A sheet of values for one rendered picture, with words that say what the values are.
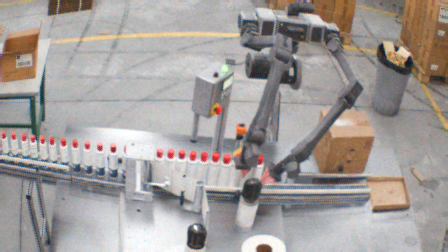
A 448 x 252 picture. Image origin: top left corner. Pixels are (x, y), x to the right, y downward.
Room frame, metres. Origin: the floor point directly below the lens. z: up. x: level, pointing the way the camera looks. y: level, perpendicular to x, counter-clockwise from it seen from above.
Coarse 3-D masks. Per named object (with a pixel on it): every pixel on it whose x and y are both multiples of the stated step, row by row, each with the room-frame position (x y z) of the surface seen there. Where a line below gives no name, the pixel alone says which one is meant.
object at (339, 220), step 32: (96, 128) 2.83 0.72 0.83; (384, 160) 2.96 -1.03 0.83; (64, 192) 2.23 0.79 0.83; (96, 192) 2.30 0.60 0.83; (64, 224) 1.98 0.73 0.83; (96, 224) 2.06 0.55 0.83; (288, 224) 2.32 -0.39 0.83; (320, 224) 2.34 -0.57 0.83; (352, 224) 2.35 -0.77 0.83; (384, 224) 2.36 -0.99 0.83; (416, 224) 2.37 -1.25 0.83
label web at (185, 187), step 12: (144, 168) 2.36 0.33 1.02; (156, 168) 2.37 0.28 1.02; (168, 168) 2.35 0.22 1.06; (144, 180) 2.35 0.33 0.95; (156, 180) 2.37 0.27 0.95; (180, 180) 2.33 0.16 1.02; (192, 180) 2.31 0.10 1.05; (180, 192) 2.32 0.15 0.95; (192, 192) 2.31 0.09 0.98; (204, 192) 2.25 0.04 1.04; (204, 204) 2.21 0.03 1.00; (204, 216) 2.18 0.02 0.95
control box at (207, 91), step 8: (216, 64) 2.62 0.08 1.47; (224, 64) 2.63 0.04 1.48; (200, 72) 2.53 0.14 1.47; (208, 72) 2.54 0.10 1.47; (224, 72) 2.56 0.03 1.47; (232, 72) 2.59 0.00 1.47; (200, 80) 2.49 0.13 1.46; (208, 80) 2.48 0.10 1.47; (216, 80) 2.48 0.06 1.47; (200, 88) 2.49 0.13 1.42; (208, 88) 2.47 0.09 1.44; (216, 88) 2.47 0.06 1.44; (200, 96) 2.48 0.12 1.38; (208, 96) 2.47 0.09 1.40; (216, 96) 2.48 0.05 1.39; (192, 104) 2.50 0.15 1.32; (200, 104) 2.48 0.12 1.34; (208, 104) 2.46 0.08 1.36; (216, 104) 2.49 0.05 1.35; (224, 104) 2.56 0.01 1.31; (200, 112) 2.48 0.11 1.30; (208, 112) 2.46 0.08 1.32
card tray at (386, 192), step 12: (372, 180) 2.74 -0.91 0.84; (384, 180) 2.75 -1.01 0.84; (396, 180) 2.76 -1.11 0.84; (372, 192) 2.63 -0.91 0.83; (384, 192) 2.64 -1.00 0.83; (396, 192) 2.65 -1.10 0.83; (408, 192) 2.62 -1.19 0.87; (372, 204) 2.53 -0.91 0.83; (384, 204) 2.52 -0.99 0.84; (396, 204) 2.50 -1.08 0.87; (408, 204) 2.52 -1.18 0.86
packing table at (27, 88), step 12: (0, 48) 3.72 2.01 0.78; (48, 48) 3.77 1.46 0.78; (0, 72) 3.36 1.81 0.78; (36, 72) 3.41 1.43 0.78; (0, 84) 3.19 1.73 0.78; (12, 84) 3.22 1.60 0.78; (24, 84) 3.24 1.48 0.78; (36, 84) 3.26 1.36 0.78; (0, 96) 3.08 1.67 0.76; (12, 96) 3.14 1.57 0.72; (24, 96) 3.17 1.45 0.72; (36, 120) 3.23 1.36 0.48; (36, 132) 3.20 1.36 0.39
